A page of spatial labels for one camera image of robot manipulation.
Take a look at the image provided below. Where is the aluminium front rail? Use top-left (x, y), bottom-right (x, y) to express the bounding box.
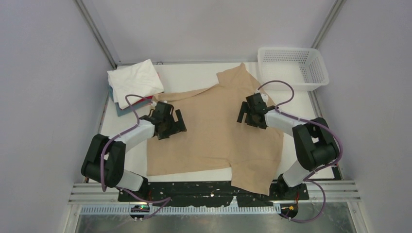
top-left (69, 180), bottom-right (361, 216)

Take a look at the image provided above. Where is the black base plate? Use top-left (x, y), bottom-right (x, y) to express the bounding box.
top-left (134, 181), bottom-right (309, 207)

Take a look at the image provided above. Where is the blue-grey folded t shirt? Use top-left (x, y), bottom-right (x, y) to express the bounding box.
top-left (108, 86), bottom-right (148, 117)

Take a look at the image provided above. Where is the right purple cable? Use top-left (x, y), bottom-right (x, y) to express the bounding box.
top-left (256, 80), bottom-right (344, 223)

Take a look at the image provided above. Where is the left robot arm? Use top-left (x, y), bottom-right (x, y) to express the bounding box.
top-left (81, 102), bottom-right (187, 201)

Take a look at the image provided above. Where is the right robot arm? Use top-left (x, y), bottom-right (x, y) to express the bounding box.
top-left (237, 93), bottom-right (342, 200)

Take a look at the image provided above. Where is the beige t shirt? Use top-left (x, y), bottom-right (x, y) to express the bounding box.
top-left (147, 64), bottom-right (284, 195)

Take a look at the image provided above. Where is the white plastic basket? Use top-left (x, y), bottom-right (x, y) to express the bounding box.
top-left (257, 47), bottom-right (329, 91)

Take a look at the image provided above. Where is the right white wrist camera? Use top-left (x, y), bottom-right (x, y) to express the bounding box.
top-left (256, 92), bottom-right (269, 103)

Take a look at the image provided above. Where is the red folded t shirt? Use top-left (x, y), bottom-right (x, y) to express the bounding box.
top-left (127, 94), bottom-right (153, 105)

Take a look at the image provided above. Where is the white folded t shirt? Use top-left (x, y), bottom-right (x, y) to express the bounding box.
top-left (107, 59), bottom-right (164, 109)

